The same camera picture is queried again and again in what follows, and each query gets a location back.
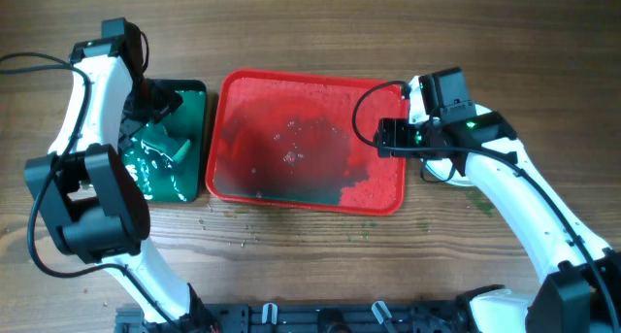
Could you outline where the white plate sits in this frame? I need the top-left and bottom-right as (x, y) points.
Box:
(408, 68), (491, 186)

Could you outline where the green sponge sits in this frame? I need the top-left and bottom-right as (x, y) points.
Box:
(141, 130), (191, 163)

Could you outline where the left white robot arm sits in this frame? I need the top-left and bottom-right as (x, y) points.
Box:
(24, 17), (219, 332)

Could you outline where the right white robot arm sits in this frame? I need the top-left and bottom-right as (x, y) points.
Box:
(373, 68), (620, 332)

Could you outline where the dark green water tray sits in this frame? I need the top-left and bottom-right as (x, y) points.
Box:
(118, 80), (210, 203)

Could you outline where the red plastic tray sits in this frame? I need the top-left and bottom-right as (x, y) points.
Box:
(205, 69), (408, 216)

